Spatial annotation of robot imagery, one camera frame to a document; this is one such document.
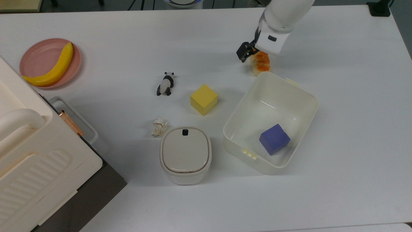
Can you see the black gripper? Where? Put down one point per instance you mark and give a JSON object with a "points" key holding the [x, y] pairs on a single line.
{"points": [[256, 37]]}

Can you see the orange glazed bread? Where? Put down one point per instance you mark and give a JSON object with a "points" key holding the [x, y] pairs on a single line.
{"points": [[262, 66]]}

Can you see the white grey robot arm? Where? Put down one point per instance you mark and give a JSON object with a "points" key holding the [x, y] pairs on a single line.
{"points": [[286, 16]]}

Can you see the white plastic basket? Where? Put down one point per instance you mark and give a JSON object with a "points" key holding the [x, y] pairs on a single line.
{"points": [[273, 106]]}

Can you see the yellow cube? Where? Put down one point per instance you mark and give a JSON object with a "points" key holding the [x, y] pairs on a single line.
{"points": [[203, 100]]}

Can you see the panda toy figure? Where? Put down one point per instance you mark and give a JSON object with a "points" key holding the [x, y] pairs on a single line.
{"points": [[165, 84]]}

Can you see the purple cube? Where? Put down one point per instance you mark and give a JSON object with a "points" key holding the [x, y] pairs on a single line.
{"points": [[274, 140]]}

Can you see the crumpled paper ball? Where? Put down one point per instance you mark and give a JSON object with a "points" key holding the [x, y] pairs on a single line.
{"points": [[159, 126]]}

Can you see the cream lidded trash can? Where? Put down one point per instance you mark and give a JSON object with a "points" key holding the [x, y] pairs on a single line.
{"points": [[185, 154]]}

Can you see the copper orange latch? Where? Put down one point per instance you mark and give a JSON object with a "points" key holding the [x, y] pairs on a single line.
{"points": [[71, 123]]}

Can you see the yellow banana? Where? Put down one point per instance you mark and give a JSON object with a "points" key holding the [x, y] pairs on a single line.
{"points": [[58, 69]]}

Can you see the pink plate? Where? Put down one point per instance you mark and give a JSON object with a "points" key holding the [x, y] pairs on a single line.
{"points": [[38, 58]]}

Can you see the light wooden board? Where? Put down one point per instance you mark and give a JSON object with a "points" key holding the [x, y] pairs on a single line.
{"points": [[19, 4]]}

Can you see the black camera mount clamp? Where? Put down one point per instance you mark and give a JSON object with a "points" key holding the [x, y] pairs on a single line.
{"points": [[379, 8]]}

